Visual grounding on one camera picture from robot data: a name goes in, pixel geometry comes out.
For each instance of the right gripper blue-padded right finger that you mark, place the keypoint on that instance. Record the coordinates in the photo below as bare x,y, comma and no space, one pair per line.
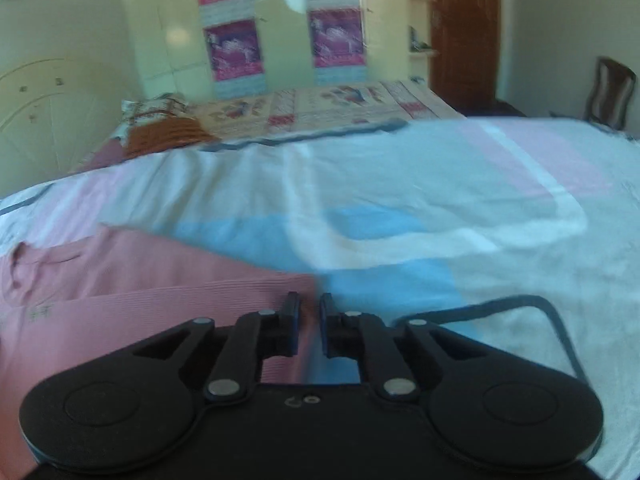
365,339

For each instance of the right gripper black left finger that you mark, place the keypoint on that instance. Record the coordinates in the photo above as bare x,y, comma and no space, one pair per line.
256,337

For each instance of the pink sweater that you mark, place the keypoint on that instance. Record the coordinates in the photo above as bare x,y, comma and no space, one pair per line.
65,305

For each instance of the light blue patterned bedsheet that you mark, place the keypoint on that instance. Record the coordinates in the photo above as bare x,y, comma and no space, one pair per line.
405,219

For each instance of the beige cartoon quilt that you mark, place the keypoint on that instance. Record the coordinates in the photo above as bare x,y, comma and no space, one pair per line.
331,107

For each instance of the patterned pillow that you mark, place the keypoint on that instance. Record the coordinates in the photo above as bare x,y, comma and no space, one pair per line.
145,112

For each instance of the lower left pink poster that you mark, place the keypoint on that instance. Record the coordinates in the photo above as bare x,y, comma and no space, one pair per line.
236,58

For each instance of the lower right pink poster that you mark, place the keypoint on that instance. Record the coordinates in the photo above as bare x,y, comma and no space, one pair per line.
337,45

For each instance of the cream arched headboard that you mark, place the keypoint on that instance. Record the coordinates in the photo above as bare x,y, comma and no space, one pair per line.
54,113

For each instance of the cream wardrobe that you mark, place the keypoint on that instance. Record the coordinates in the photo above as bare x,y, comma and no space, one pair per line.
171,52

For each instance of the cream corner shelves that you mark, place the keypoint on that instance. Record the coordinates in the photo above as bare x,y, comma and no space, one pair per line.
421,50

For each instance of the dark wooden chair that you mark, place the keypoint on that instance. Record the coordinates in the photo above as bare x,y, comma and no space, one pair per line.
609,99

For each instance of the brown wooden door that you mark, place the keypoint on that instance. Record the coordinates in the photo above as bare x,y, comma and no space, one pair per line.
466,37

